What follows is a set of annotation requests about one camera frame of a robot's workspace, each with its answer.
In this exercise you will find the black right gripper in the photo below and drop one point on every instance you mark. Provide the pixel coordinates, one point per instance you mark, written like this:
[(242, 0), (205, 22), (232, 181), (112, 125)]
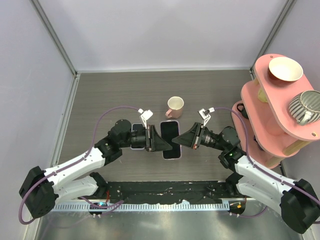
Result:
[(189, 138)]

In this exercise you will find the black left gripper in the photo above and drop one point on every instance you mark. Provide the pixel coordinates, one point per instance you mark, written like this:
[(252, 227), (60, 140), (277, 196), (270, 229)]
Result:
[(153, 142)]

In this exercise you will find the lilac phone case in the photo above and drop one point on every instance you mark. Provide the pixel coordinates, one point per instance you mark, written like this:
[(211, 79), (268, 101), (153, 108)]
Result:
[(138, 136)]

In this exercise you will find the purple phone black screen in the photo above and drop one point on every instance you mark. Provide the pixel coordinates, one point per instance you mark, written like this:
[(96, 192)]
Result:
[(170, 130)]

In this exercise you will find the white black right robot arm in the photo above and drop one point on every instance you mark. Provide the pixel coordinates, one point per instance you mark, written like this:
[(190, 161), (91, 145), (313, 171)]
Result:
[(294, 200)]

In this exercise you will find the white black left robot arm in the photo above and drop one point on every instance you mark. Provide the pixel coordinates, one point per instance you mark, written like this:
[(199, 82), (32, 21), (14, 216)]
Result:
[(42, 189)]

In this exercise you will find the pink mug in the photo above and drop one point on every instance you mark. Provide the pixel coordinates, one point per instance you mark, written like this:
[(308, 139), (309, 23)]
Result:
[(175, 107)]

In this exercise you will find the dark green mug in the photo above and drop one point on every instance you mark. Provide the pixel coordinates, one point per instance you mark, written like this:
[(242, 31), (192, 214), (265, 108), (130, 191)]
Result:
[(241, 108)]

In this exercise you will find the pink tiered wooden shelf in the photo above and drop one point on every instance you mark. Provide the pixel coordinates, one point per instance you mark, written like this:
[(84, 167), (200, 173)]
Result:
[(270, 134)]

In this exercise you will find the white bowl brown outside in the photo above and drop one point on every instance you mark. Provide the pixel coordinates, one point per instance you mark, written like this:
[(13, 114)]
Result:
[(284, 71)]

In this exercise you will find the grey striped mug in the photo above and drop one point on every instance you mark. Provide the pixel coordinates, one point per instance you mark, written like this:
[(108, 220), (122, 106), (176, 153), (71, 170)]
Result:
[(305, 107)]

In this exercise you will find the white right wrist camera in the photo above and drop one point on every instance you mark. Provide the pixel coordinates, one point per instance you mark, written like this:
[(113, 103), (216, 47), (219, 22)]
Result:
[(205, 115)]

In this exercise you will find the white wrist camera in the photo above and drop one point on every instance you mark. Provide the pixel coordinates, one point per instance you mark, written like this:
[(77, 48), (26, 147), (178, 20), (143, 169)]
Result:
[(205, 115), (144, 116)]

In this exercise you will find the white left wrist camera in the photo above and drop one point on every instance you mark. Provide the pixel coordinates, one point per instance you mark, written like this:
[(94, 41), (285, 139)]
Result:
[(144, 116)]

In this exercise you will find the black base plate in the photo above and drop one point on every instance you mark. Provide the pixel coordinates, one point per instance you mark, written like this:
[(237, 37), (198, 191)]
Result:
[(166, 192)]

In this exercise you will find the white slotted cable duct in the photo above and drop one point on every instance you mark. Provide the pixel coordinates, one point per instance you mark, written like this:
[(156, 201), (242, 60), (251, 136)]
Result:
[(81, 206)]

